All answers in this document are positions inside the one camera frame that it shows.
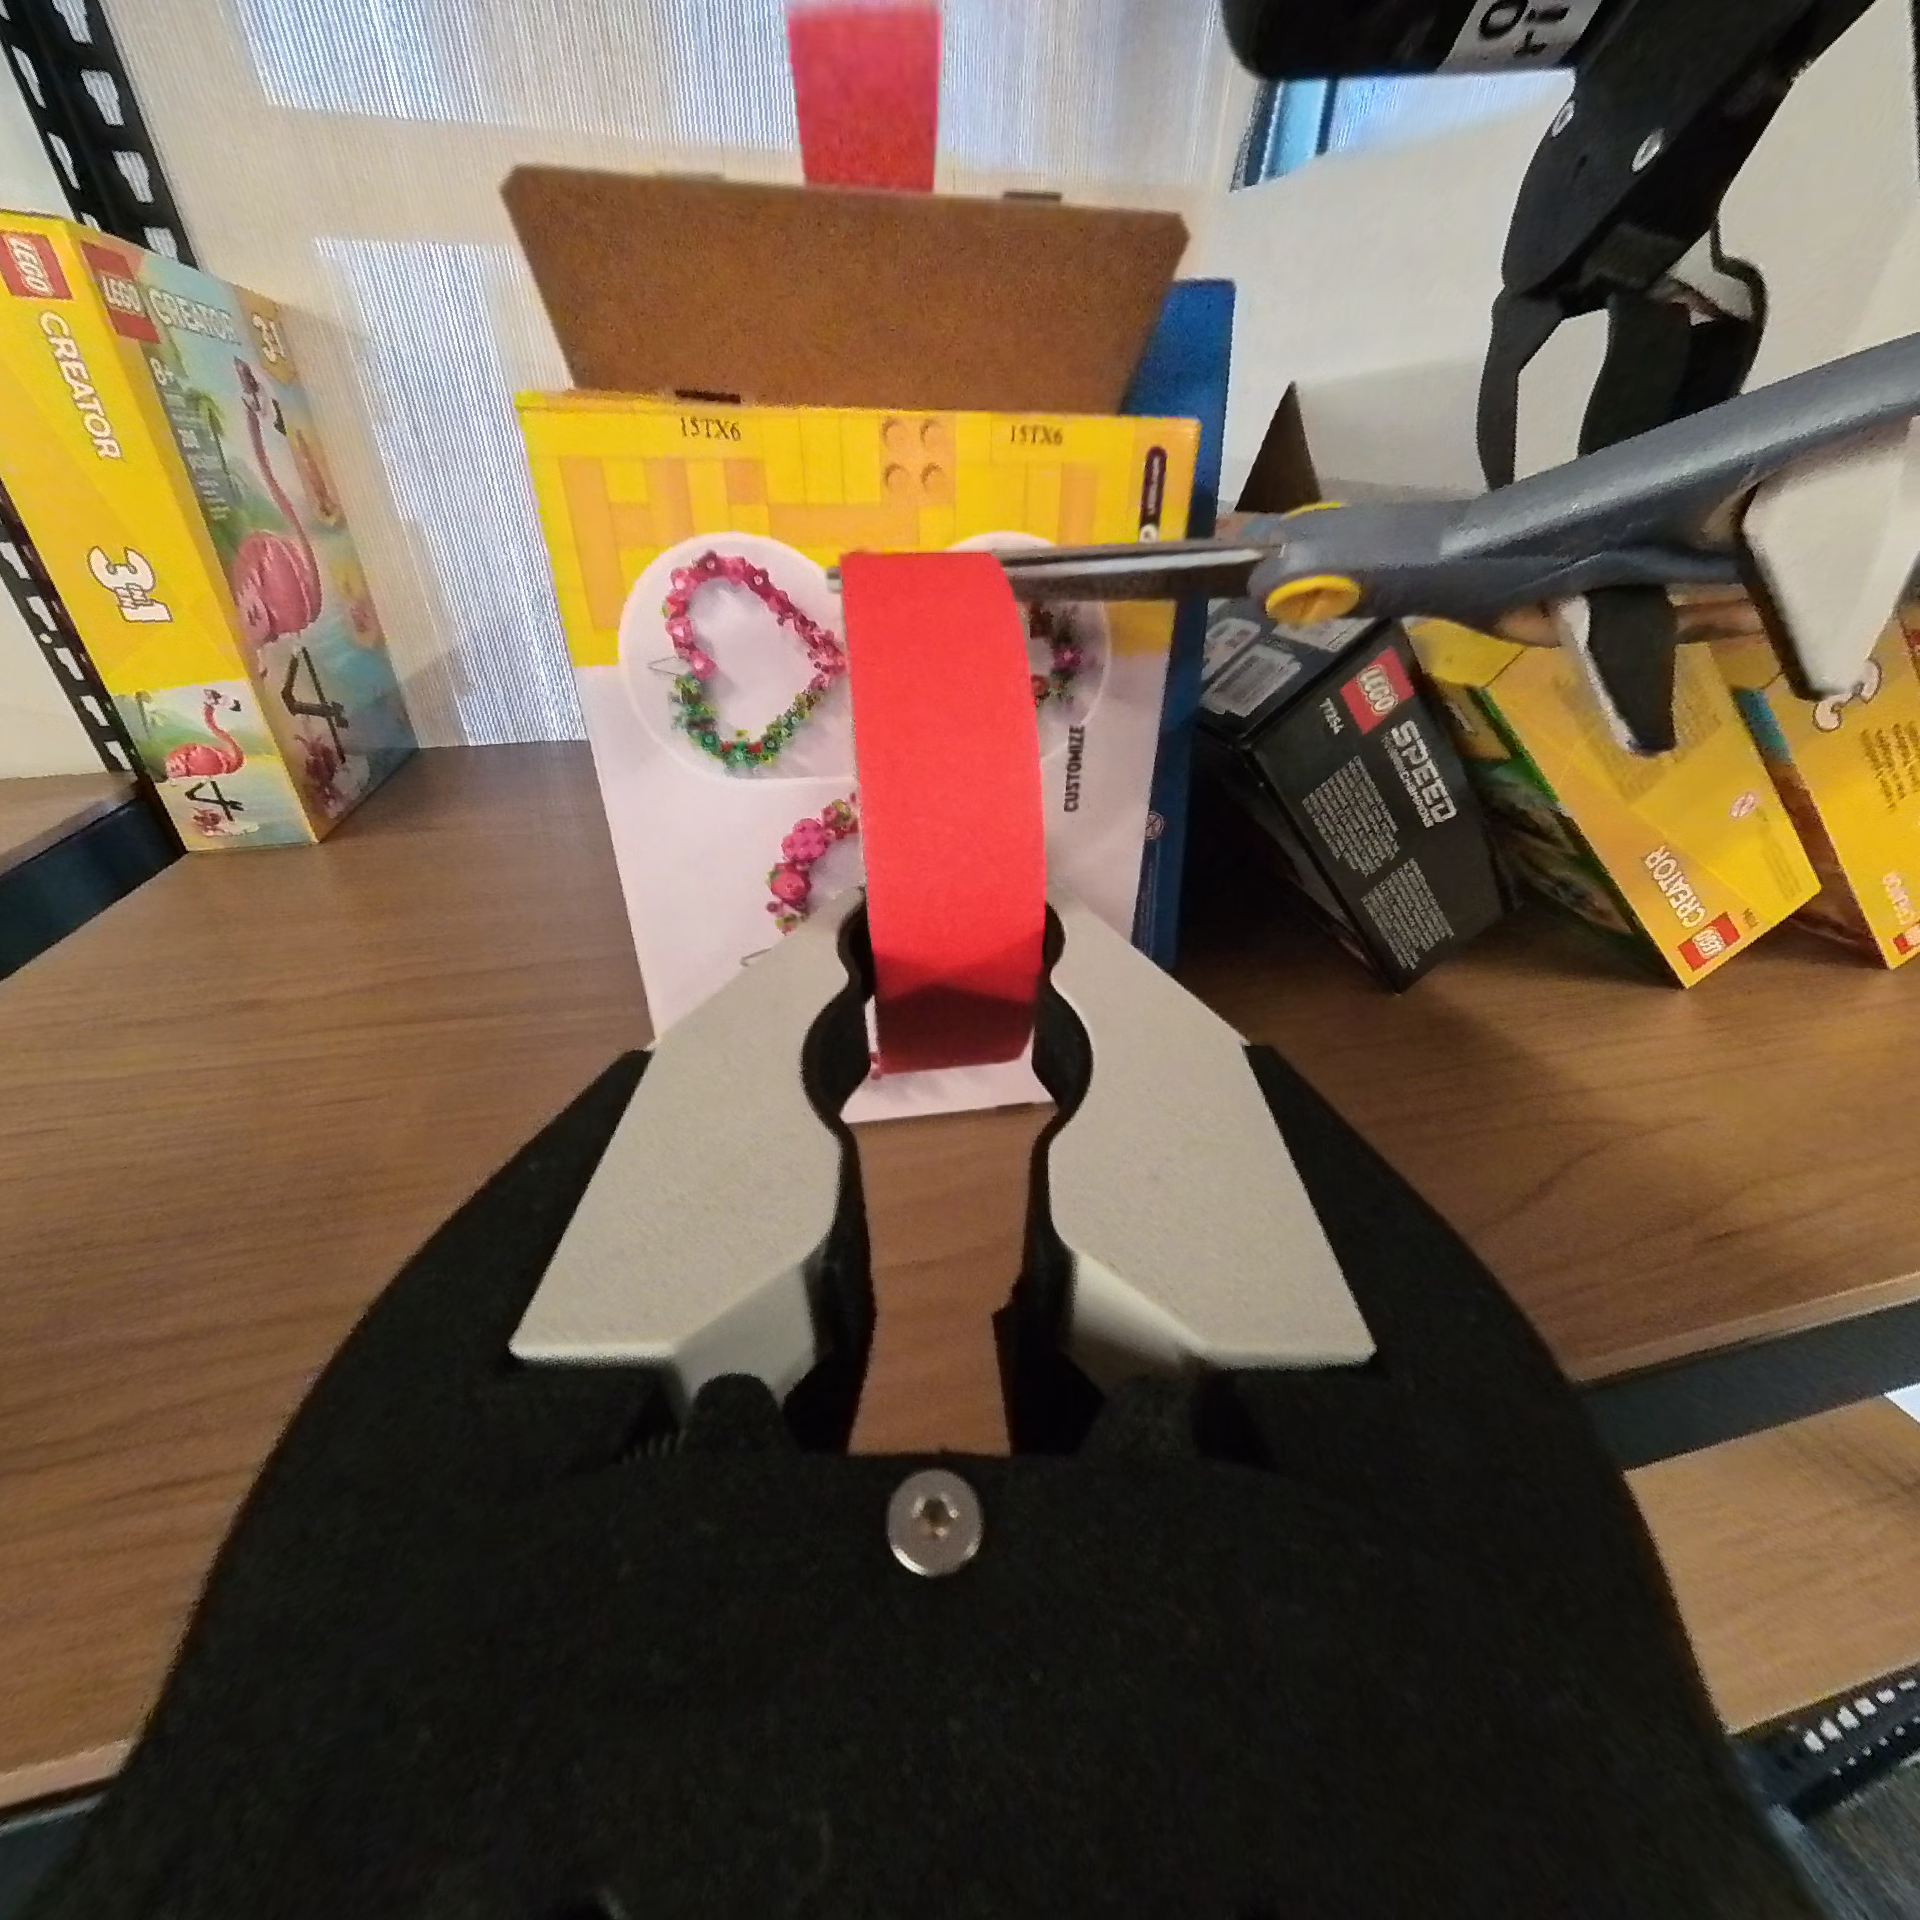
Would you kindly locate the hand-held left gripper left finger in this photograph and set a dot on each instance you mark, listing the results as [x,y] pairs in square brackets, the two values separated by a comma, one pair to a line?
[690,1200]

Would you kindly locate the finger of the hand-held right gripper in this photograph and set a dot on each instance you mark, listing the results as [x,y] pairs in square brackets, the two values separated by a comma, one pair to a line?
[1822,583]
[1585,661]

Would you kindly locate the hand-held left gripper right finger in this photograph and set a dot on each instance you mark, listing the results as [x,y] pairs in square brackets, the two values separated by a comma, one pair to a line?
[1200,1200]

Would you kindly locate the grey yellow scissors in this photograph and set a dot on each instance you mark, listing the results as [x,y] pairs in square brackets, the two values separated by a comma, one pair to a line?
[1500,523]

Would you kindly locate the yellow white flower box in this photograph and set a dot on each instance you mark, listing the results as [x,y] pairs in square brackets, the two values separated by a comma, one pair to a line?
[702,928]

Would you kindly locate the red tape strip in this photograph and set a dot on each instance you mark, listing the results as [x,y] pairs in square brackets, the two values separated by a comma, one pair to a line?
[944,748]
[867,90]

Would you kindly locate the yellow toy box green picture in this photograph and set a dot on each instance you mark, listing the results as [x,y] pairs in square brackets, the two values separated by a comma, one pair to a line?
[1648,841]

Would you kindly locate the black toy box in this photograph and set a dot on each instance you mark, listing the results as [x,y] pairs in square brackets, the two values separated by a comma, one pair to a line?
[1395,808]

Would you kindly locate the brown cardboard flap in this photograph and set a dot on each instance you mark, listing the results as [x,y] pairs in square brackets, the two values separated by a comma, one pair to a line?
[1282,464]

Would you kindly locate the yellow flamingo toy box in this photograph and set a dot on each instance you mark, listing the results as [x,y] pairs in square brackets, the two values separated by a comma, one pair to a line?
[284,600]

